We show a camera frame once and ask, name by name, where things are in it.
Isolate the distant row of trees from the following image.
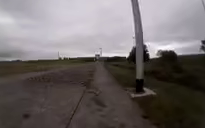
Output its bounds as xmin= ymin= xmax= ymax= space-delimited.
xmin=57 ymin=55 xmax=96 ymax=63

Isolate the small dark tree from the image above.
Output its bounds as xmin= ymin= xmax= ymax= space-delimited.
xmin=126 ymin=44 xmax=151 ymax=65

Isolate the grey concrete path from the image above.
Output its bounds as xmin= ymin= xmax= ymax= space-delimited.
xmin=65 ymin=61 xmax=158 ymax=128

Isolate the dark hedge row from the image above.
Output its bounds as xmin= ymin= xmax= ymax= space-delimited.
xmin=144 ymin=49 xmax=205 ymax=96

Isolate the flat grass field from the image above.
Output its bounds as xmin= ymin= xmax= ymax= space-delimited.
xmin=0 ymin=59 xmax=91 ymax=79

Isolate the grass verge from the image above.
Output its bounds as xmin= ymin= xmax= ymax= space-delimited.
xmin=103 ymin=59 xmax=205 ymax=128

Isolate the distant lamp post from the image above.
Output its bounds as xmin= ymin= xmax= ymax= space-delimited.
xmin=98 ymin=47 xmax=104 ymax=58

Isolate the pale lamp post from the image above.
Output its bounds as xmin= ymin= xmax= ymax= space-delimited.
xmin=125 ymin=0 xmax=157 ymax=100

